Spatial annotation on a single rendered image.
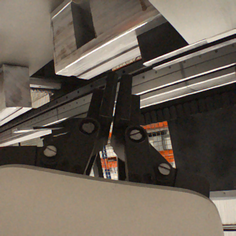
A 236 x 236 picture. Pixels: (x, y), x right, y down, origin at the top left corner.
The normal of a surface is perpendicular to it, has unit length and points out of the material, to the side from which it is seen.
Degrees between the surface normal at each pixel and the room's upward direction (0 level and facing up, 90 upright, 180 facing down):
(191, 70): 90
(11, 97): 90
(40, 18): 0
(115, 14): 90
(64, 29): 90
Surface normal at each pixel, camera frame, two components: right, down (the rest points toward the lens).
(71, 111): -0.60, 0.03
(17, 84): 0.78, -0.21
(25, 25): 0.18, 0.98
